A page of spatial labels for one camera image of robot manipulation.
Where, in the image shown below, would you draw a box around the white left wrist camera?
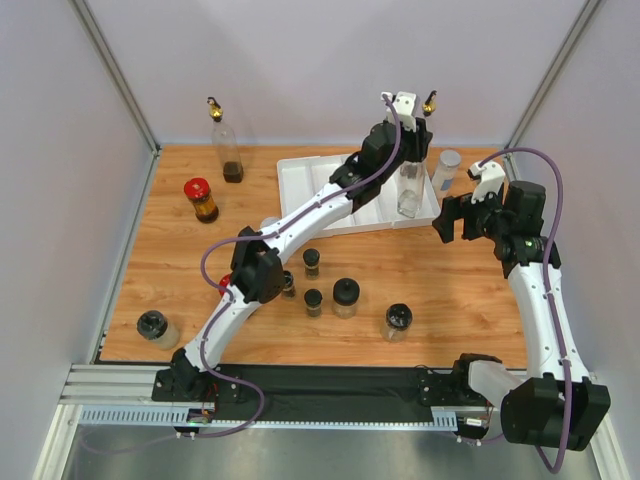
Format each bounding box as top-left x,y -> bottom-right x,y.
381,91 -> 419,132

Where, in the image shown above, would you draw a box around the black-knob lid glass jar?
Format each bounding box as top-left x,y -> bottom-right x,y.
332,278 -> 360,319

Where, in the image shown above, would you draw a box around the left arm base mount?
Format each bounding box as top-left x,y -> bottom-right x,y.
151,369 -> 252,434

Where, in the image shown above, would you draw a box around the clear oil bottle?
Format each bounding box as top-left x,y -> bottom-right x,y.
397,161 -> 426,218

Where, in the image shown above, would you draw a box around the small black-cap spice bottle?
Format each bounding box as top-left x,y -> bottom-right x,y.
281,270 -> 296,300

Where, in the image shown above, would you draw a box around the white-contents jar by tray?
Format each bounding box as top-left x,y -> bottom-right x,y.
431,149 -> 461,198

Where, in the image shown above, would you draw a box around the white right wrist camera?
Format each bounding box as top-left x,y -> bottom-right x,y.
467,160 -> 506,204

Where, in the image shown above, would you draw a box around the red-lid sauce jar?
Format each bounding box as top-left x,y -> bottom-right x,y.
183,177 -> 219,223
218,274 -> 231,297

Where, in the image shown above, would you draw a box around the black base cloth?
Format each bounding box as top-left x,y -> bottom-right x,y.
218,364 -> 433,423

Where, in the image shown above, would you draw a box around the tall jar white beads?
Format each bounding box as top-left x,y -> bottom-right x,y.
260,216 -> 279,228

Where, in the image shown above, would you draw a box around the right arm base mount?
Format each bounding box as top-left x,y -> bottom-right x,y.
416,361 -> 490,407

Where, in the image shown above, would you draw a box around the small spice bottle lower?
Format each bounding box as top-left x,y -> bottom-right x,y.
304,288 -> 323,318

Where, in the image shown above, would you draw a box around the oil bottle with dark sauce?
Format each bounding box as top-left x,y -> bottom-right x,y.
207,97 -> 244,183

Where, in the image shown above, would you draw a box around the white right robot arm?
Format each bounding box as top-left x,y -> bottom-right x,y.
434,181 -> 611,451

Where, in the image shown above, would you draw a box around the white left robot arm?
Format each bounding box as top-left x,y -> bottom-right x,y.
171,119 -> 433,401

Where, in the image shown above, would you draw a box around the small spice bottle upper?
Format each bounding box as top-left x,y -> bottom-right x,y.
302,248 -> 320,279

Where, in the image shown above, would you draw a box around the white divided tray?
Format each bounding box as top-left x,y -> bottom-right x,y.
277,154 -> 441,238

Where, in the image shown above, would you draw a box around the tall bottle dark contents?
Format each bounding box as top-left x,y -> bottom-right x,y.
422,90 -> 437,118

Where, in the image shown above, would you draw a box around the red-lid sauce jar far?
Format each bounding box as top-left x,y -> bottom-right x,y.
183,177 -> 219,223

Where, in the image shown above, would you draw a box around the black-lid jar near left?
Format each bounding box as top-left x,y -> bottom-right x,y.
136,310 -> 180,350

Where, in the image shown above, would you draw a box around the aluminium frame rail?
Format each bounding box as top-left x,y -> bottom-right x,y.
61,365 -> 527,431

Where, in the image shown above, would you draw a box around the red-lid sauce jar near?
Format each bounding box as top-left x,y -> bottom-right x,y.
218,274 -> 231,297

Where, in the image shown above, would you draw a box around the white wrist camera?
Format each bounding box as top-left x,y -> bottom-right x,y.
381,91 -> 419,132
467,160 -> 506,204

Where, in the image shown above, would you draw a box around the black-lid glass jar right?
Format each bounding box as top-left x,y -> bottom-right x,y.
380,303 -> 413,343

